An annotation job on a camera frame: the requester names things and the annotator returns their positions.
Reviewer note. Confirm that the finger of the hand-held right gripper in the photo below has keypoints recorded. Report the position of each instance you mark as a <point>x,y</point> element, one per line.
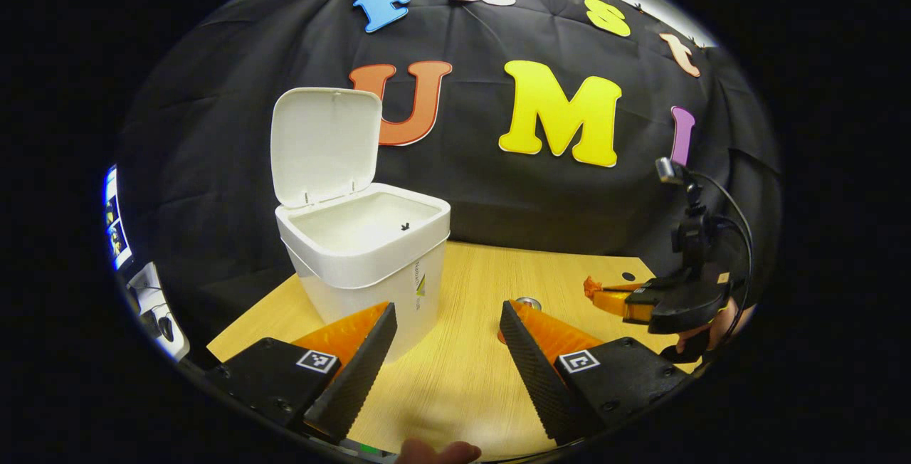
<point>612,304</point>
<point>619,286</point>

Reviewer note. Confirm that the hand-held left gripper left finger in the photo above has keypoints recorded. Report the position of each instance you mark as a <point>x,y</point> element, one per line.
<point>356,378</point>

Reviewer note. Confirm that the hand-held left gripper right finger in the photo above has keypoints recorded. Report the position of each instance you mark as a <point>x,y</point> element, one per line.
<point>537,378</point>

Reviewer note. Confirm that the orange paper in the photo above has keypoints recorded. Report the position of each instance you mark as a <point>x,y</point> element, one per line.
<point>592,286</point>

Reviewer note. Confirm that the orange pop can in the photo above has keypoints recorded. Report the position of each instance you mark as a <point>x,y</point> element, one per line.
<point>528,302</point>

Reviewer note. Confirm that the white desktop garbage bin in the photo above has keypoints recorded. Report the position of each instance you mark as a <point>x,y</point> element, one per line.
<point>356,257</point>

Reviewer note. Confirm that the black backdrop cloth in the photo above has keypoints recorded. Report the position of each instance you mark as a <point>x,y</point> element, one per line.
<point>498,193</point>

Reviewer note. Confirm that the white side desk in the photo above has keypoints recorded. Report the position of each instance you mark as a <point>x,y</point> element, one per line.
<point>153,307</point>

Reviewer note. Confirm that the computer monitor screen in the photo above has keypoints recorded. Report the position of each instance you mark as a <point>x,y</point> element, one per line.
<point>115,222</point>

